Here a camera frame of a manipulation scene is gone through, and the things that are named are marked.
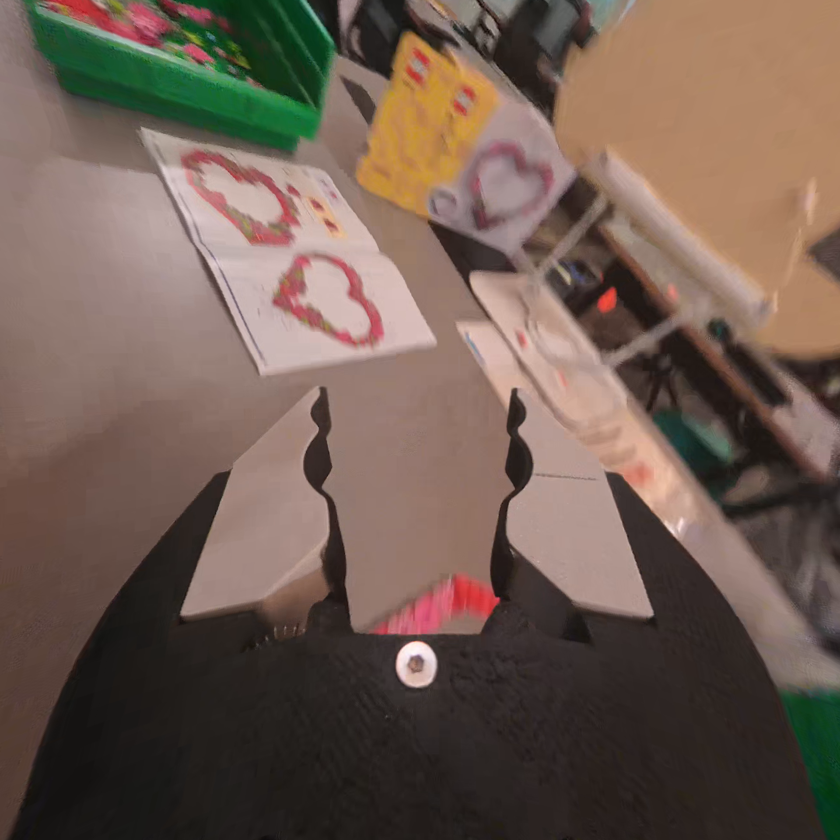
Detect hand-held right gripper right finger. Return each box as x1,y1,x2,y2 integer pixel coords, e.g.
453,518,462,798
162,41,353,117
490,387,656,621

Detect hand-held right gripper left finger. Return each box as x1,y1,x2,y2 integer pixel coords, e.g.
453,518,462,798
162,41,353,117
180,386,350,630

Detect yellow and white lego box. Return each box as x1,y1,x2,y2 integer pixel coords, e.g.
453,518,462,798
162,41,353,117
356,29,578,258

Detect pile of loose lego pieces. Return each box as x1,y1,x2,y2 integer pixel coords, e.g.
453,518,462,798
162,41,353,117
39,0,263,89

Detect laminated paper sheet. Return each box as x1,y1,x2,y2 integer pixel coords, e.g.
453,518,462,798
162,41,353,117
456,320,703,532

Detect white lamp stand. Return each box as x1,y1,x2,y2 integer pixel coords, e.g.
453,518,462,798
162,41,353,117
469,197,690,441

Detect heart print instruction booklet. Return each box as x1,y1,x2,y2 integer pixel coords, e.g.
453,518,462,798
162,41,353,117
138,126,438,377

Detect long wooden edged desk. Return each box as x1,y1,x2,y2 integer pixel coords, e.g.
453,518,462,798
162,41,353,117
594,220,840,483

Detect green plastic bin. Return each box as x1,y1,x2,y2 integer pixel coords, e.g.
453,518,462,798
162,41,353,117
25,0,337,153
780,689,840,818

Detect wooden lamp panel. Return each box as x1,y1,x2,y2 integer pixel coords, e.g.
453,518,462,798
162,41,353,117
553,0,840,361

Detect red lego heart frame section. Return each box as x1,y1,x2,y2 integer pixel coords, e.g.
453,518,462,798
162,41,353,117
371,573,501,635

